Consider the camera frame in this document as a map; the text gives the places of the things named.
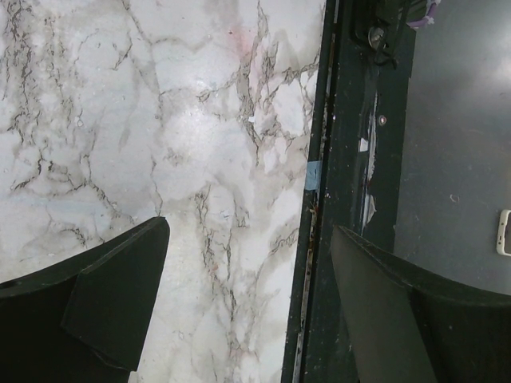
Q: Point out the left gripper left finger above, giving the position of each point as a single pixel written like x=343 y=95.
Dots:
x=84 y=319

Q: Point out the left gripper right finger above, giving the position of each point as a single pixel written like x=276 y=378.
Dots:
x=407 y=324

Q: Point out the white phone on floor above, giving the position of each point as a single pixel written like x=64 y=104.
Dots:
x=503 y=234

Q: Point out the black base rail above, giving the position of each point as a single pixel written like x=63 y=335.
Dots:
x=353 y=173

